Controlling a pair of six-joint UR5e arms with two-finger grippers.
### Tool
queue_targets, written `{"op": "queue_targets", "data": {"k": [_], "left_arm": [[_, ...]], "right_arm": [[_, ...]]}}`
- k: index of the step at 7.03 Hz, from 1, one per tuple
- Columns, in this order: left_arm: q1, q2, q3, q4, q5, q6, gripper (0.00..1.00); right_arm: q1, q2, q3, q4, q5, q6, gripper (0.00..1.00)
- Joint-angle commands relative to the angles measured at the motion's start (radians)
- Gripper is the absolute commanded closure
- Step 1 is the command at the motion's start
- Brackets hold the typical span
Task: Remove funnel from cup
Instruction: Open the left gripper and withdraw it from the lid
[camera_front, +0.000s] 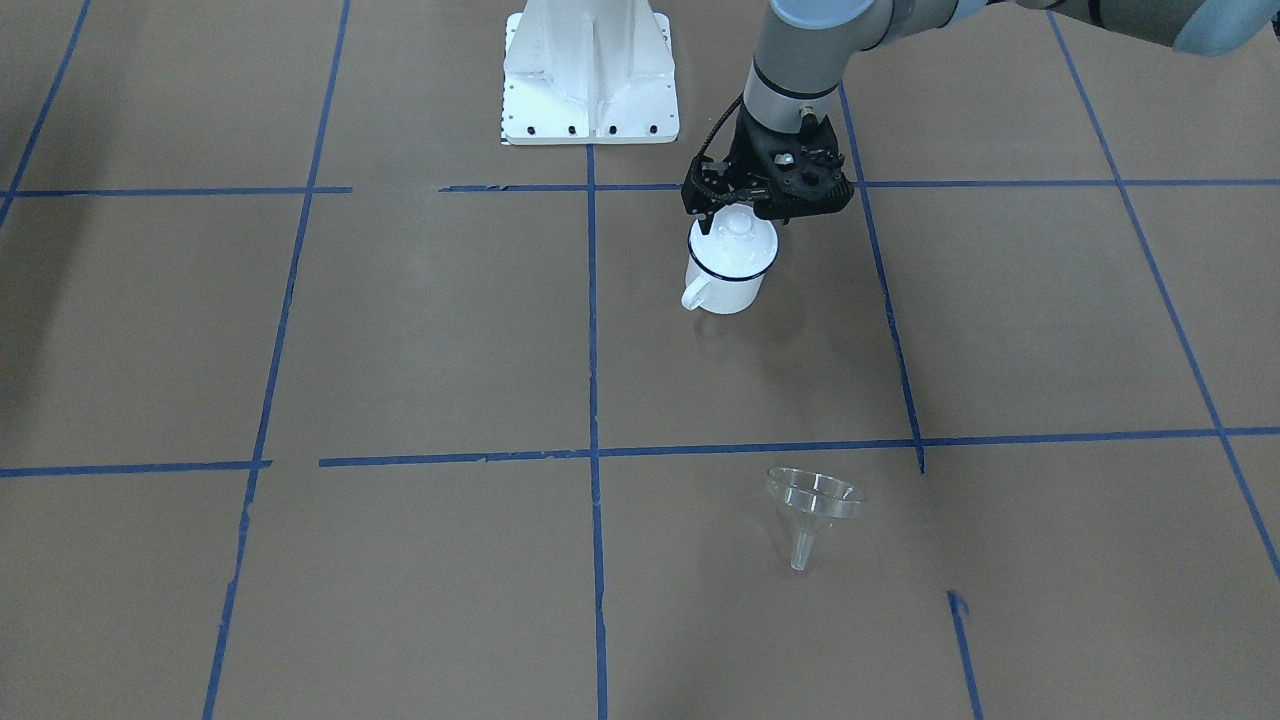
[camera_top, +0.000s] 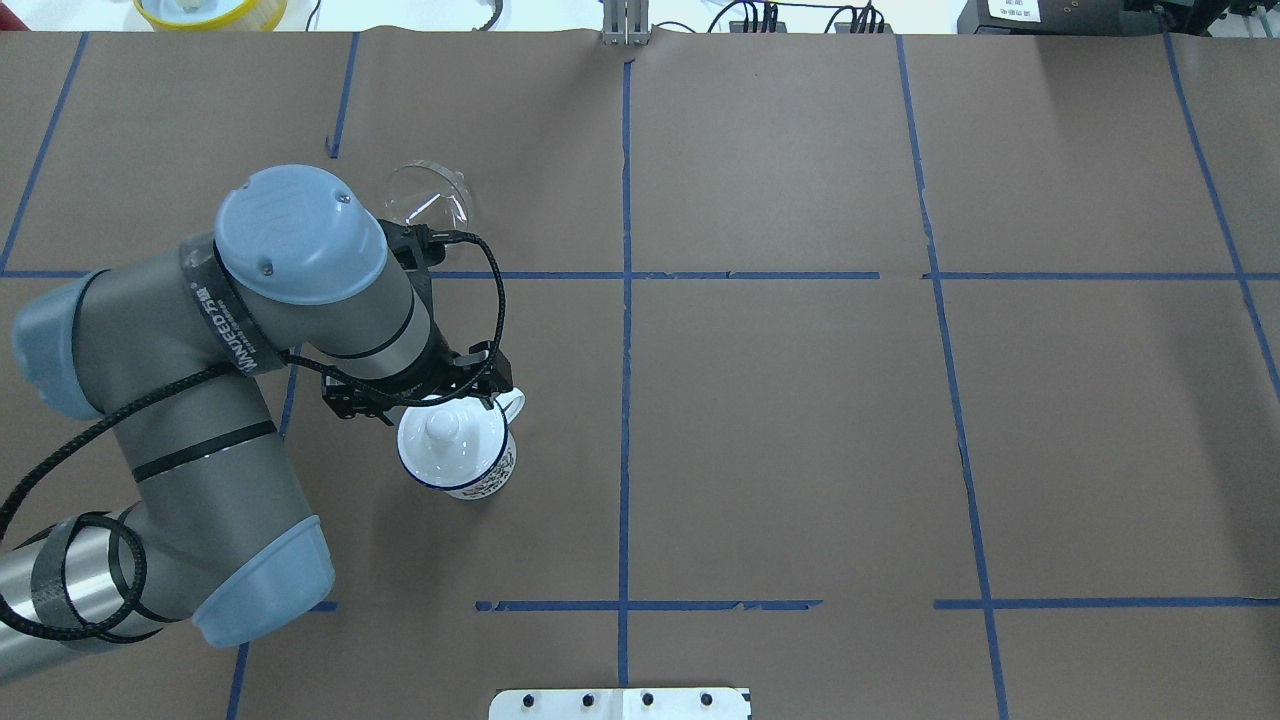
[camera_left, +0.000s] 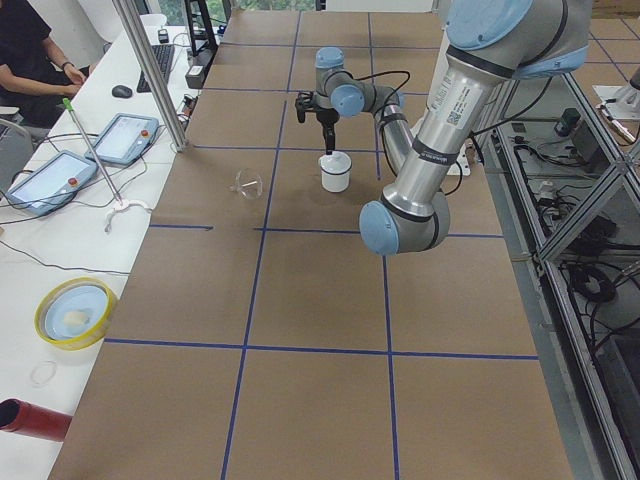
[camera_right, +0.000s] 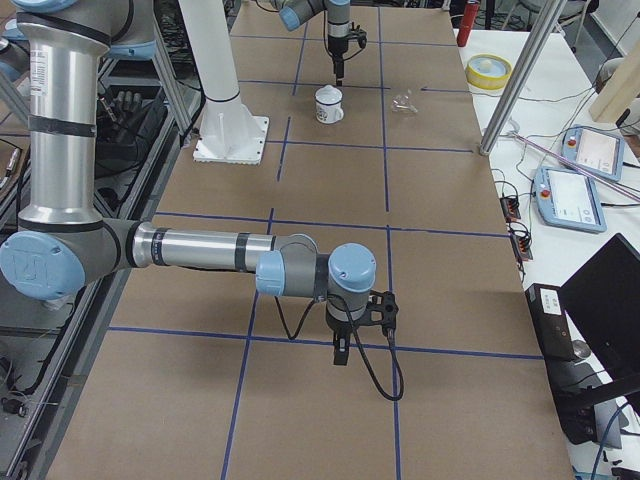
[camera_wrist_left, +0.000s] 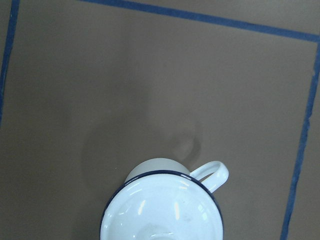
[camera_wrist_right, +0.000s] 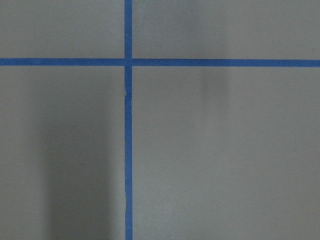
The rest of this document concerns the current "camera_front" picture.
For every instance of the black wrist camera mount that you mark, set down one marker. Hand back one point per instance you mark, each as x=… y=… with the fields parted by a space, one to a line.
x=808 y=182

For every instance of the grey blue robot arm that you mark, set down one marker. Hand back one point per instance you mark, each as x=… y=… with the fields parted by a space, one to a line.
x=806 y=49

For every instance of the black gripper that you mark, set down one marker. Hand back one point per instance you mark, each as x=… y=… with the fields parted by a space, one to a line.
x=741 y=156

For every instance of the white ceramic lid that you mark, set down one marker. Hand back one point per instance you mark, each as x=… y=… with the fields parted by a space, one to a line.
x=738 y=246

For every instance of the white enamel mug blue rim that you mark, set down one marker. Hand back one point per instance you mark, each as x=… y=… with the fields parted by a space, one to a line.
x=711 y=294

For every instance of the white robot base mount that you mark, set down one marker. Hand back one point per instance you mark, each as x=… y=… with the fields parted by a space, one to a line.
x=578 y=72

